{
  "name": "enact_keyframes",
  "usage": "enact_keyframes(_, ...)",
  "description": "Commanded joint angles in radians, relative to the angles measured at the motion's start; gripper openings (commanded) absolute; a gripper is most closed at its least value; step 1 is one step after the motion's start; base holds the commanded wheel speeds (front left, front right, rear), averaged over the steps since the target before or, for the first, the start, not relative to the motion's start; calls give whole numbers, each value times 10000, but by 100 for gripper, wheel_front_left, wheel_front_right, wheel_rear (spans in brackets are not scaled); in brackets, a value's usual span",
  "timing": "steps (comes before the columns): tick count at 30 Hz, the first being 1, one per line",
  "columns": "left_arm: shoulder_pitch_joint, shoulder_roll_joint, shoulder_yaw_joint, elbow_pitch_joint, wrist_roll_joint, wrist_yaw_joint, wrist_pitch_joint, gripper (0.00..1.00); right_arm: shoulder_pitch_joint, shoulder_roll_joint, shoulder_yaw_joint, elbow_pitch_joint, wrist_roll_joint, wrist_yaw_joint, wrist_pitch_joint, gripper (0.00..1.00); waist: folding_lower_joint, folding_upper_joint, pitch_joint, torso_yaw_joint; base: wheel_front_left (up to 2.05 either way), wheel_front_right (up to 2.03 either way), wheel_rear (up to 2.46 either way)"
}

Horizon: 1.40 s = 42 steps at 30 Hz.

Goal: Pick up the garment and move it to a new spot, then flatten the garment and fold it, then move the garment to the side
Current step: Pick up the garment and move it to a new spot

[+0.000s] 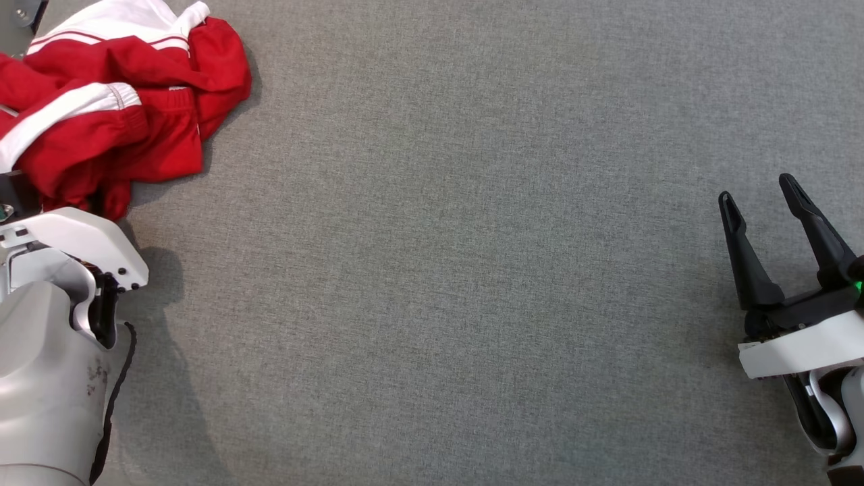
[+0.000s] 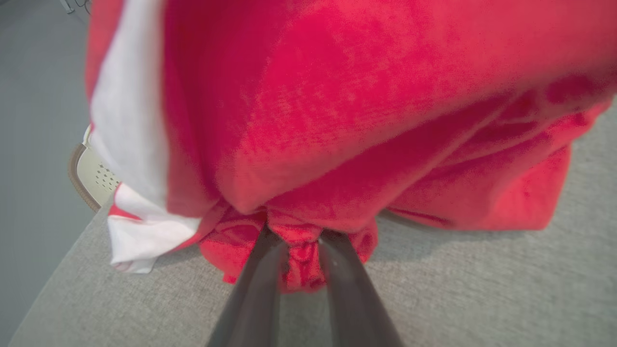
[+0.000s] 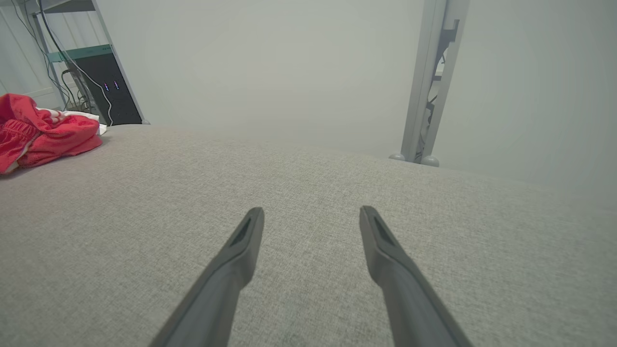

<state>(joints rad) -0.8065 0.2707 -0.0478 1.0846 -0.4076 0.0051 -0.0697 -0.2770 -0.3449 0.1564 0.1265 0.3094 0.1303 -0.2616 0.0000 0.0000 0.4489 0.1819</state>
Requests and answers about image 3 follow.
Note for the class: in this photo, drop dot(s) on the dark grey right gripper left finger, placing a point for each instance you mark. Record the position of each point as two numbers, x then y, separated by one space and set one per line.
226 274

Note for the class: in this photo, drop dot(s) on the grey fabric sofa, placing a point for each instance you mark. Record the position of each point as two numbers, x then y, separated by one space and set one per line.
308 193

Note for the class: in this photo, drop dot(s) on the grey metal partition post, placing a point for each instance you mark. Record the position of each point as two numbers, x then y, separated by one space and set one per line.
424 82

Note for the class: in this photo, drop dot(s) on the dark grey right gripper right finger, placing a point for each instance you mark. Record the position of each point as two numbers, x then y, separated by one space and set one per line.
405 294

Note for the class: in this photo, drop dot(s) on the black computer tower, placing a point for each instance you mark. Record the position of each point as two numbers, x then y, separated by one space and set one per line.
108 96

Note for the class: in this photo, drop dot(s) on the red shorts with white stripes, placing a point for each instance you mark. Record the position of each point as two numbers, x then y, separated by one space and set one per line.
17 135

